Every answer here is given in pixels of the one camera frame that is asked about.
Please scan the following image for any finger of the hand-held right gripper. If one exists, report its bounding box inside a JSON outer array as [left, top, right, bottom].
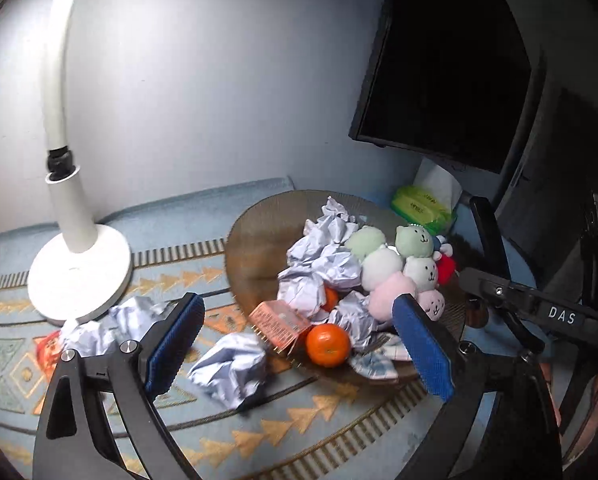
[[456, 267, 546, 357]]

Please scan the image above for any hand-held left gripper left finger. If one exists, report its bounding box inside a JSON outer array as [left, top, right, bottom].
[[35, 292, 206, 480]]

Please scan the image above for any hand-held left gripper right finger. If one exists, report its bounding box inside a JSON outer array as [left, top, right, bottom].
[[393, 294, 564, 480]]

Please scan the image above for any red plush toy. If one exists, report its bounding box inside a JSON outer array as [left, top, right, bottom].
[[436, 254, 458, 286]]

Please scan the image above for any checked cloth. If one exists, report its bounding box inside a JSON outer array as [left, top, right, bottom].
[[351, 335, 412, 378]]

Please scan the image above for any blue and white plush toy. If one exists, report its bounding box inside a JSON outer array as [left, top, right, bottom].
[[431, 235, 454, 260]]

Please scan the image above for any white paper ball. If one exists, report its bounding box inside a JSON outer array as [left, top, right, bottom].
[[289, 245, 364, 291], [59, 296, 180, 356], [186, 331, 268, 410], [278, 277, 330, 318], [326, 291, 380, 353], [301, 196, 360, 261]]

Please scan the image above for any pastel bear plush toy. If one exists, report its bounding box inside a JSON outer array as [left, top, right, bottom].
[[344, 227, 418, 322], [395, 224, 447, 322]]

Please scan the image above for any amber glass bowl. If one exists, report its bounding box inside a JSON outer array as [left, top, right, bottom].
[[224, 190, 467, 386]]

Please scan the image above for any black monitor stand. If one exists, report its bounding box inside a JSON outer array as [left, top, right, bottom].
[[469, 196, 512, 281]]

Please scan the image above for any green tissue pack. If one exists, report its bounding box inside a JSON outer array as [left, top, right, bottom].
[[391, 159, 464, 226]]

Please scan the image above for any orange red packet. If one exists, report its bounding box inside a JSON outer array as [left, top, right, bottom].
[[36, 331, 64, 368]]

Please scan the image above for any patterned blue table mat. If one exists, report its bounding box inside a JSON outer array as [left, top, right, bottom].
[[0, 177, 534, 480]]

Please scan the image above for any white desk lamp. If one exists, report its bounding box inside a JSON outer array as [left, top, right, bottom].
[[27, 0, 134, 325]]

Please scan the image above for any black monitor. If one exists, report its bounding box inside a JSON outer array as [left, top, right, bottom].
[[349, 0, 534, 176]]

